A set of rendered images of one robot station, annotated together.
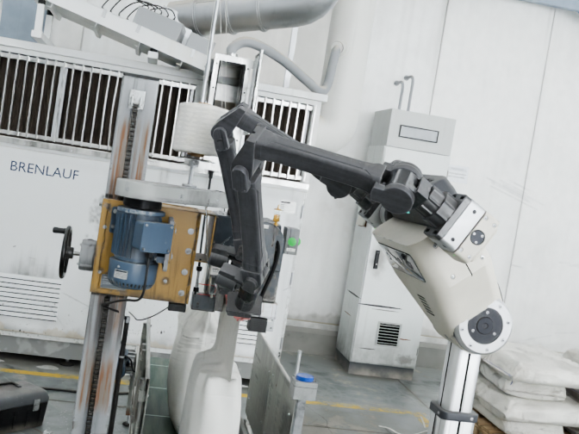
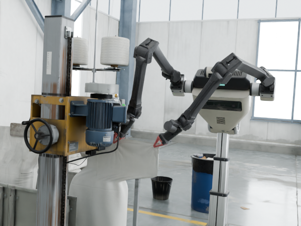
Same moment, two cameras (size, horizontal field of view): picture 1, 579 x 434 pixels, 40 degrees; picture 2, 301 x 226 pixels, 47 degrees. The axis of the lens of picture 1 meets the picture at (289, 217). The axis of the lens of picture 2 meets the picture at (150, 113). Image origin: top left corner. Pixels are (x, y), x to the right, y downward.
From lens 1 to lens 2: 2.28 m
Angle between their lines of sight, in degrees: 57
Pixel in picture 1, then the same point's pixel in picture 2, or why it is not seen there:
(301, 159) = (248, 67)
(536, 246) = (6, 94)
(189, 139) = (123, 58)
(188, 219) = not seen: hidden behind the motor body
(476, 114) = not seen: outside the picture
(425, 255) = (247, 100)
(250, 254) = (195, 112)
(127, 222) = (106, 108)
